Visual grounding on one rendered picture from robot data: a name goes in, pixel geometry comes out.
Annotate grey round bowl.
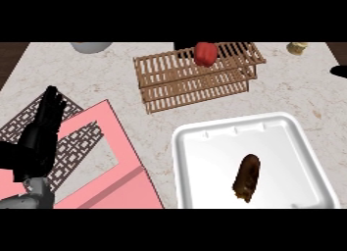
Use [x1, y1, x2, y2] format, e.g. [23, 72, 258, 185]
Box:
[69, 41, 113, 55]

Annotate pink patterned placemat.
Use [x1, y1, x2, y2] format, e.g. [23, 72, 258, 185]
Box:
[0, 90, 166, 210]

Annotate brown wooden tiered shelf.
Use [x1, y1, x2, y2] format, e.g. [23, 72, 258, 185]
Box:
[132, 41, 267, 115]

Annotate red bell pepper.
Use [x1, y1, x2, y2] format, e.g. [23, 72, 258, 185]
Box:
[193, 41, 219, 68]

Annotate white plastic tray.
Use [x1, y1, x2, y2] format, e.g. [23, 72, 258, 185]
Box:
[171, 111, 342, 210]

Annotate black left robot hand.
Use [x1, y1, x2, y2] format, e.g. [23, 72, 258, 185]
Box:
[0, 85, 67, 182]

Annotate brown oblong food item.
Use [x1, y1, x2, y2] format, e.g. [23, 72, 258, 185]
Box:
[231, 153, 261, 204]

